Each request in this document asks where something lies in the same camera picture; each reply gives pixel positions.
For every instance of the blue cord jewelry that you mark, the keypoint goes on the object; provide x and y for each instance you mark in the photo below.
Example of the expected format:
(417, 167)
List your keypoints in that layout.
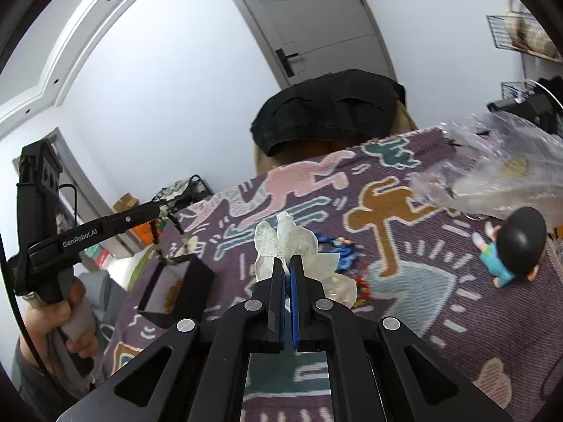
(345, 248)

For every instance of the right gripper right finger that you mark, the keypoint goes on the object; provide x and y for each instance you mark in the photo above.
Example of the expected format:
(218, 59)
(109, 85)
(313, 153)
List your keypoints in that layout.
(380, 370)

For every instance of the tan chair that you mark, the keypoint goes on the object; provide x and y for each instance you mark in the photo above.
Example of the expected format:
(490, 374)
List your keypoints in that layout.
(299, 150)

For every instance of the person's left hand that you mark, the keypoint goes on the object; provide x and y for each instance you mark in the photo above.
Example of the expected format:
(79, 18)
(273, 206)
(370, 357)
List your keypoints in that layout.
(41, 321)

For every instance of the cardboard box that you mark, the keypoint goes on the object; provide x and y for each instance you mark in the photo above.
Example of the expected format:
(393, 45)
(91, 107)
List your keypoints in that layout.
(126, 202)

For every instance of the white fluffy handbag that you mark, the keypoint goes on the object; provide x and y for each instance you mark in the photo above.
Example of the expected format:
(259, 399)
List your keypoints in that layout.
(527, 34)

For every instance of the black equipment stand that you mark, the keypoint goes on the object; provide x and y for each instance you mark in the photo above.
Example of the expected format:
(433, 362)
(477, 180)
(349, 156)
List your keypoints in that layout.
(536, 108)

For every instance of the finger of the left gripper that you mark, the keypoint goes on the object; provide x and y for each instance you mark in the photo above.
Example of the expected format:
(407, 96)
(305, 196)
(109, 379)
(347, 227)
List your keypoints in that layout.
(124, 221)

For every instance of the black-haired cartoon figurine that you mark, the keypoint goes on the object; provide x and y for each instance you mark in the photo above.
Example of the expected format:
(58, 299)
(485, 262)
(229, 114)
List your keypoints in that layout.
(514, 248)

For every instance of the patterned woven blanket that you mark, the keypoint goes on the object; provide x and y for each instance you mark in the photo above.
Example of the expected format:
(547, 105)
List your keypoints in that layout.
(409, 260)

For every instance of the clear plastic bag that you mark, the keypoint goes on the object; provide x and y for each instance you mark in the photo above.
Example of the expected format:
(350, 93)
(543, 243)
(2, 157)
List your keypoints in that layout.
(501, 162)

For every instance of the black door handle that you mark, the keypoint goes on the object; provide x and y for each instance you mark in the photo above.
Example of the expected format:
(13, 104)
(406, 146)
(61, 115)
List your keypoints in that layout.
(285, 61)

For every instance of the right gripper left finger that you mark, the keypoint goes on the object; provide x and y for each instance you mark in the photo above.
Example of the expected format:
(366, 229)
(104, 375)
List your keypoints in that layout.
(194, 371)

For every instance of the grey door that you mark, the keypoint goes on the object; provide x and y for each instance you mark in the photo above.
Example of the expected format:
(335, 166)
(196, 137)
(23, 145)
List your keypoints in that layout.
(329, 35)

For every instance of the wire wall basket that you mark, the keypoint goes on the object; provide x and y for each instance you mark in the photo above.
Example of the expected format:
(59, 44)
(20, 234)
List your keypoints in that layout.
(501, 40)

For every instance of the orange paper bag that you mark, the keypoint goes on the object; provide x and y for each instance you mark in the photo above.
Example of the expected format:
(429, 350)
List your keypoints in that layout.
(144, 233)

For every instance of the black jewelry box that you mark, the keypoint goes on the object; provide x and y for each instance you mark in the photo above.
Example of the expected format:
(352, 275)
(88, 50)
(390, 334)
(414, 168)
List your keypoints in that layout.
(178, 289)

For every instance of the green floor mat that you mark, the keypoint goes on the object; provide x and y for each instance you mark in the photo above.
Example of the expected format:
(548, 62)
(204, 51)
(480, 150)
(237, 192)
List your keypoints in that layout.
(137, 265)

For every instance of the white cloth pouch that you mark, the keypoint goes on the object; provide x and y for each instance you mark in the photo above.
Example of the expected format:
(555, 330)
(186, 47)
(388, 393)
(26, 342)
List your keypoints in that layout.
(289, 239)

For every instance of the black shoe rack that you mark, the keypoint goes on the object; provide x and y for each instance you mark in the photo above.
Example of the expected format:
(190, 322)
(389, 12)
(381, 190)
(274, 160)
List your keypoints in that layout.
(183, 193)

